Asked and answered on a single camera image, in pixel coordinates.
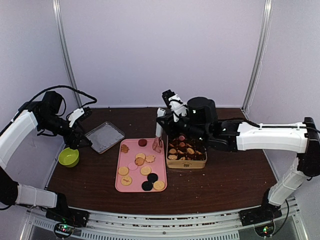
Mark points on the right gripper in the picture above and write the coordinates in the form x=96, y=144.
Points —
x=168, y=120

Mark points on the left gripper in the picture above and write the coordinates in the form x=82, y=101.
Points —
x=73, y=143

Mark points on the silver metal tin lid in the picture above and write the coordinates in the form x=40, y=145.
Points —
x=104, y=137

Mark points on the leaf shaped tan cookie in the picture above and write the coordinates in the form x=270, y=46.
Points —
x=150, y=158

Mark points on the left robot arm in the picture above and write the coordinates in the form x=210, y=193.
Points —
x=41, y=115

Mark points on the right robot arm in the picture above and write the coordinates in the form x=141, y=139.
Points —
x=236, y=134

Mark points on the pink round cookie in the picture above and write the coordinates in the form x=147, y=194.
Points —
x=132, y=166
x=181, y=138

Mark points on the green bowl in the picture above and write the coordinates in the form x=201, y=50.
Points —
x=69, y=158

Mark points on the gold cookie tin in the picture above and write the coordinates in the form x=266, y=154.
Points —
x=187, y=154

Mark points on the pink tray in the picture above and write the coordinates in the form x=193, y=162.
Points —
x=128, y=181

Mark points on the black sandwich cookie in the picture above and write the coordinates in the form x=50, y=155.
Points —
x=147, y=185
x=152, y=177

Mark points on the yellow round cookie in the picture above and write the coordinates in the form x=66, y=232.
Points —
x=159, y=185

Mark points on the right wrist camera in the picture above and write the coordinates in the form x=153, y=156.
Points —
x=202, y=110

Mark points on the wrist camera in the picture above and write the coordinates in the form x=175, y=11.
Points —
x=54, y=100
x=202, y=110

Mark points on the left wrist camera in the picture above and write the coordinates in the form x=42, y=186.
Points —
x=54, y=100

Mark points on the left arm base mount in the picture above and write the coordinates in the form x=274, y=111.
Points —
x=70, y=216

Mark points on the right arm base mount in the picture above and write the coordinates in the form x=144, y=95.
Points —
x=259, y=215

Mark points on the aluminium corner post left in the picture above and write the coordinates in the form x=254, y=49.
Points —
x=63, y=43

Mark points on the aluminium corner post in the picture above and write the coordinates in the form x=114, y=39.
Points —
x=260, y=51
x=63, y=43

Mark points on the aluminium corner post right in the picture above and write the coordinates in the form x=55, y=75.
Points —
x=260, y=51

